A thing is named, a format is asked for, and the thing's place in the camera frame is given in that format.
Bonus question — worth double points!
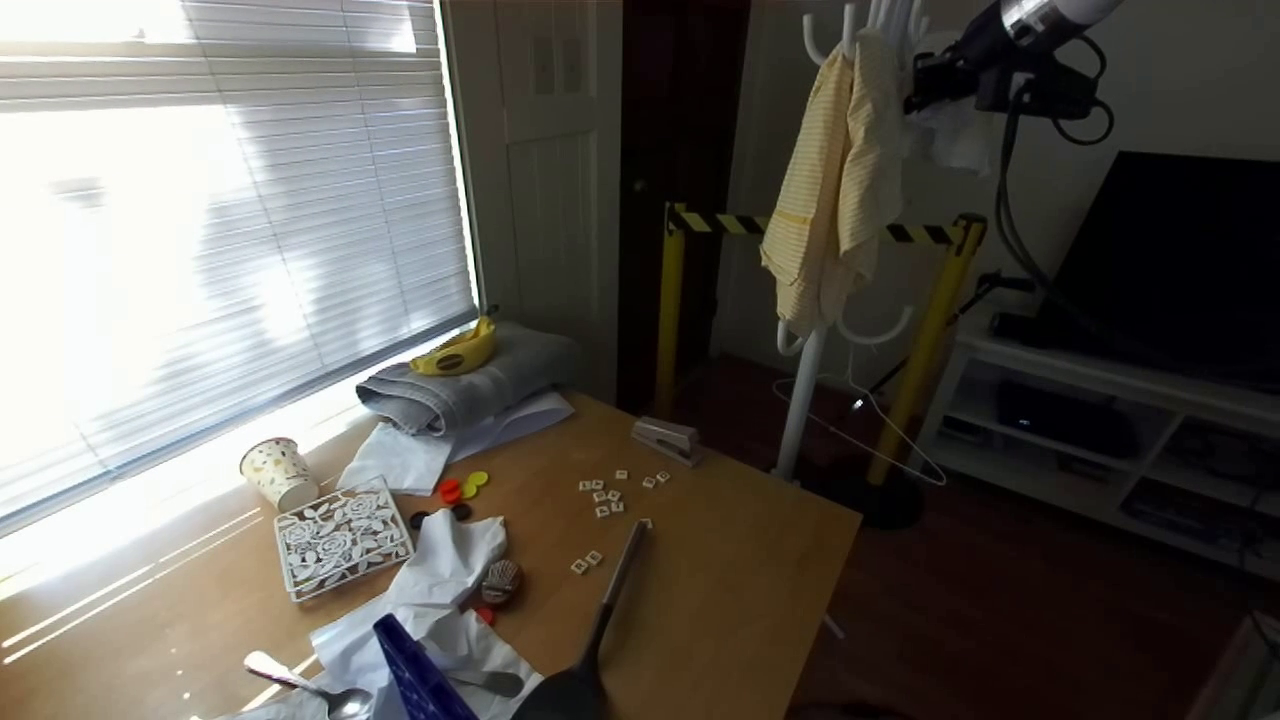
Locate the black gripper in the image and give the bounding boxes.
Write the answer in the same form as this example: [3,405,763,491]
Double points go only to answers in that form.
[901,12,1042,117]

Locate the white coat rack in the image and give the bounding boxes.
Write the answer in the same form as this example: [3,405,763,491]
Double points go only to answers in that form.
[769,0,1021,488]

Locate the crumpled white cloth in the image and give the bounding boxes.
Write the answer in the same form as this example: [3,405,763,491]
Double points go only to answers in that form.
[386,504,521,633]

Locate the pale yellow garment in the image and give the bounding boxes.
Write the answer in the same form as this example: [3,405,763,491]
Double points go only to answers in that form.
[757,12,919,340]

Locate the black and yellow barrier tape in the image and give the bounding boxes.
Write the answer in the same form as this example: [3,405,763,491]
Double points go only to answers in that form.
[660,197,992,251]

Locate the black television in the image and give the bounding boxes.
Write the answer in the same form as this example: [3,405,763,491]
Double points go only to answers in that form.
[1043,147,1280,401]

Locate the white TV stand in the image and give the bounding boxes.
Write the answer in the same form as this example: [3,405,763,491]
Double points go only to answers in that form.
[918,323,1280,584]

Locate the black media player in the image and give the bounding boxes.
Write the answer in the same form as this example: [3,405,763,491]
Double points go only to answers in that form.
[997,378,1149,463]

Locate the white panel door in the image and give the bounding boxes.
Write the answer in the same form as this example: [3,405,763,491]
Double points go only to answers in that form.
[443,0,628,405]

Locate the silver stapler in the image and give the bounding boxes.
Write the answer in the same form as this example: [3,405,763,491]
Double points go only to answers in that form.
[625,411,708,467]

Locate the pale folded sheet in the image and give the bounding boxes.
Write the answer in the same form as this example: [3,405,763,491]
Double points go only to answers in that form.
[443,386,582,467]

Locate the folded gray towel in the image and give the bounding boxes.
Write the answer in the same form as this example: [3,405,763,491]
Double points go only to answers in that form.
[352,317,583,443]

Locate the yellow banana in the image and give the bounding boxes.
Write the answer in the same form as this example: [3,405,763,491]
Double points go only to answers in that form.
[403,311,506,385]

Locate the white printed paper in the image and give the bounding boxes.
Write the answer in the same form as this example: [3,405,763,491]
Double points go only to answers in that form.
[334,419,461,504]

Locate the small red and gray toy figure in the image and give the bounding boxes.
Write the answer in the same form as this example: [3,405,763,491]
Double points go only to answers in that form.
[473,551,528,626]

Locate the small metal spoon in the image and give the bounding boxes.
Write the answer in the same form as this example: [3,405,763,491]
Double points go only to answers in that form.
[448,662,533,703]

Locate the white window blinds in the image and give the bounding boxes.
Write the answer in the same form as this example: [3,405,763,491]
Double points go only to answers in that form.
[0,0,485,527]

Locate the small white jar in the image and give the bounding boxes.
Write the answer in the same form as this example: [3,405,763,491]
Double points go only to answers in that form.
[238,430,324,517]

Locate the blue perforated game rack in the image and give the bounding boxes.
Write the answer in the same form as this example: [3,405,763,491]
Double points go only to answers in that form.
[367,609,485,720]

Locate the large metal spoon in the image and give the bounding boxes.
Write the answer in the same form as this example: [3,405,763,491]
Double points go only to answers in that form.
[241,642,378,720]

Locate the yellow barrier post black base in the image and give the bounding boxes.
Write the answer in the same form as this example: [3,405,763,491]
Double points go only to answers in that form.
[809,207,997,535]

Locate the white wire hanger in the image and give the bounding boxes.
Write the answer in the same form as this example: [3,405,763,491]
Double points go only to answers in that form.
[759,373,955,491]

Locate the gray spatula with silver handle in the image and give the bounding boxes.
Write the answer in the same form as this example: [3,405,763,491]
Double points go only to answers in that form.
[509,511,660,720]

